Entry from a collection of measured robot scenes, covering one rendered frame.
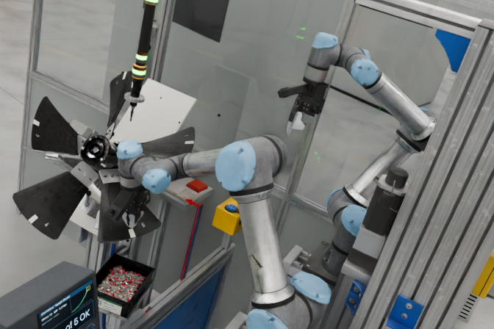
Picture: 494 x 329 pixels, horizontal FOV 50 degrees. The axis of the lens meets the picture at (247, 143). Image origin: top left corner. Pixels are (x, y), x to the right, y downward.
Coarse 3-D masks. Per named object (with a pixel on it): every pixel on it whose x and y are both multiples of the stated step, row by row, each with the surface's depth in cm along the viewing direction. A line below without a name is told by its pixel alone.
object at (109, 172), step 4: (100, 172) 194; (104, 172) 195; (108, 172) 196; (112, 172) 197; (116, 172) 198; (100, 176) 193; (108, 176) 195; (116, 176) 197; (104, 180) 193; (108, 180) 194; (112, 180) 195; (116, 180) 196
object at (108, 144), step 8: (96, 136) 196; (88, 144) 196; (96, 144) 195; (104, 144) 195; (112, 144) 196; (80, 152) 195; (88, 152) 194; (96, 152) 194; (104, 152) 194; (112, 152) 195; (88, 160) 193; (96, 160) 193; (104, 160) 192; (112, 160) 196; (96, 168) 195; (104, 168) 196; (112, 168) 201
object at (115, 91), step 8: (128, 72) 209; (112, 80) 217; (120, 80) 212; (128, 80) 206; (112, 88) 215; (120, 88) 208; (128, 88) 203; (112, 96) 213; (120, 96) 205; (112, 104) 210; (120, 104) 202; (112, 112) 205; (112, 120) 201
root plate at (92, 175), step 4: (80, 164) 197; (84, 164) 198; (76, 168) 197; (80, 168) 197; (84, 168) 198; (88, 168) 199; (72, 172) 197; (76, 172) 197; (80, 172) 198; (84, 172) 198; (88, 172) 199; (92, 172) 199; (76, 176) 198; (80, 176) 198; (84, 176) 199; (88, 176) 199; (92, 176) 200; (96, 176) 200; (80, 180) 198; (84, 180) 199; (88, 180) 200; (92, 180) 200; (84, 184) 199; (88, 184) 200
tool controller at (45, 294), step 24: (72, 264) 134; (24, 288) 123; (48, 288) 124; (72, 288) 125; (96, 288) 133; (0, 312) 114; (24, 312) 114; (48, 312) 119; (72, 312) 126; (96, 312) 134
